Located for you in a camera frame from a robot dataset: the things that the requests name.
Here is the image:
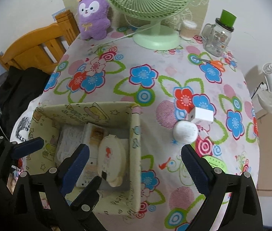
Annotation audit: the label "round cream compact mirror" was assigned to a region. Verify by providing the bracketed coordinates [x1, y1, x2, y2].
[97, 135, 129, 187]

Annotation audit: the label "white remote control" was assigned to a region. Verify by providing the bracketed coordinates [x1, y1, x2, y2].
[76, 123, 108, 188]

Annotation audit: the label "yellow cartoon storage box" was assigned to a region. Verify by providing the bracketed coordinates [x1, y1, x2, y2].
[25, 101, 142, 216]

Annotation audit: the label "orange handled scissors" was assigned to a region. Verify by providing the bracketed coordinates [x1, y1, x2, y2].
[198, 59, 225, 72]

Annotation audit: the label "green panda speaker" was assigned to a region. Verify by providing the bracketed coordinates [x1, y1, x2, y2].
[203, 155, 228, 173]

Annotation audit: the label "beige cartoon wall mat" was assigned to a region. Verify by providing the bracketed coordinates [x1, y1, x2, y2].
[63, 0, 209, 33]

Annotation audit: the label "glass mason jar mug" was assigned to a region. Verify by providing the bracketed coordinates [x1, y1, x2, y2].
[201, 18, 234, 57]

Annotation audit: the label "black clothing pile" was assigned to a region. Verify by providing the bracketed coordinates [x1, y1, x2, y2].
[0, 66, 50, 137]

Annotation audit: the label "green desk fan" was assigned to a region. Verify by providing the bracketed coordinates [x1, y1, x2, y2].
[108, 0, 189, 51]

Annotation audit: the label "white power adapter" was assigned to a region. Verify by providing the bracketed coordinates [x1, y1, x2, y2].
[187, 107, 214, 124]

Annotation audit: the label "wooden chair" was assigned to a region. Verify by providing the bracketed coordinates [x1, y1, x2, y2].
[0, 10, 80, 74]

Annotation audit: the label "floral tablecloth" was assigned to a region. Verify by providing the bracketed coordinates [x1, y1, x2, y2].
[25, 26, 261, 231]

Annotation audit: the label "white tissue pack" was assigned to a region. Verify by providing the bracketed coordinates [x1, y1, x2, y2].
[55, 124, 84, 166]

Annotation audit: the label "cotton swab container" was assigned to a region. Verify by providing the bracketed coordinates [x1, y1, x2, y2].
[179, 20, 197, 40]

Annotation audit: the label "white earbud case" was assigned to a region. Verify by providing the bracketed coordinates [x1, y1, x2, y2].
[172, 121, 198, 144]

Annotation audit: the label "green plastic cup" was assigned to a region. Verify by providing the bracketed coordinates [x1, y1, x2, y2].
[220, 9, 236, 27]

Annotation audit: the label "white fan power cord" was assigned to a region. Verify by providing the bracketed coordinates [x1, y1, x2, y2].
[87, 22, 161, 51]

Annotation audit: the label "purple plush toy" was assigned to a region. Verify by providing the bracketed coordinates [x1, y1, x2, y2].
[77, 0, 111, 40]

